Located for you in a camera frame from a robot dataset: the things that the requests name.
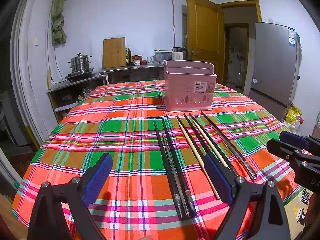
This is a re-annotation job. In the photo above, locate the black chopstick silver end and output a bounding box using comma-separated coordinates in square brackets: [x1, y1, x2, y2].
[201, 111, 257, 181]

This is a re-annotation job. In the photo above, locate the light wooden chopstick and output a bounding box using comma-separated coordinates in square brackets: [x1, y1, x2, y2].
[178, 122, 220, 200]
[192, 120, 229, 168]

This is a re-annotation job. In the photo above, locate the black chopstick patterned end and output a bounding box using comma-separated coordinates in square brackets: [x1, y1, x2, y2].
[162, 132, 190, 219]

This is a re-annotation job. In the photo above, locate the steel kitchen shelf table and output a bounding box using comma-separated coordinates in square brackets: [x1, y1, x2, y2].
[99, 63, 164, 85]

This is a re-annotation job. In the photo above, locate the yellow snack bag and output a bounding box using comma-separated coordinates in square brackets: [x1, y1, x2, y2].
[285, 104, 302, 124]

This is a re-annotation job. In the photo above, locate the silver refrigerator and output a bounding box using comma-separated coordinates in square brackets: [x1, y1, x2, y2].
[249, 22, 299, 121]

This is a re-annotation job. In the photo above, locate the plaid tablecloth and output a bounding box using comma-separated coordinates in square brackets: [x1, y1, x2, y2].
[12, 81, 309, 239]

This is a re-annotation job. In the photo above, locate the low steel side shelf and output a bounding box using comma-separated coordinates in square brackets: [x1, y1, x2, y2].
[47, 73, 108, 122]

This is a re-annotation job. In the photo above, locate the pink plastic utensil holder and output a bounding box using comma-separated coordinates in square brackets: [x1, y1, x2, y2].
[164, 60, 217, 112]

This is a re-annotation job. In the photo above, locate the black induction cooker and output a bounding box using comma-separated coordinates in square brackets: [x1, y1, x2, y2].
[65, 68, 94, 82]

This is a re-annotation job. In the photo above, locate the beige power strip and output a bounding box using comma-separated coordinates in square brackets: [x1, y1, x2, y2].
[47, 68, 52, 90]

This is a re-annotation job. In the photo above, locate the stainless steel steamer pot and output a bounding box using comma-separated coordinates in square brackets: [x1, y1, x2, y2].
[68, 53, 92, 73]

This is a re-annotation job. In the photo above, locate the white electric kettle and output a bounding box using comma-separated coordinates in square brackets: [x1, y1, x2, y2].
[171, 47, 188, 60]

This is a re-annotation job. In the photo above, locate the yellow wooden door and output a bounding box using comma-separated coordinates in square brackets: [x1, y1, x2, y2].
[187, 0, 225, 84]

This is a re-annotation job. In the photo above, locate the red lidded jar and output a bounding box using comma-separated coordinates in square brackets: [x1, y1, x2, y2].
[132, 55, 142, 66]

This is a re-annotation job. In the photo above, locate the wooden cutting board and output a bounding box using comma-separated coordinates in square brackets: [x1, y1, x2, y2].
[103, 37, 126, 68]

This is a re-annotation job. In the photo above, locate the dark oil bottle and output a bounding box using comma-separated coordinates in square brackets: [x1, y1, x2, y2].
[127, 47, 132, 66]

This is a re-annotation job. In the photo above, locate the green hanging curtain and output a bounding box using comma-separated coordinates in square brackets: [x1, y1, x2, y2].
[50, 0, 67, 45]

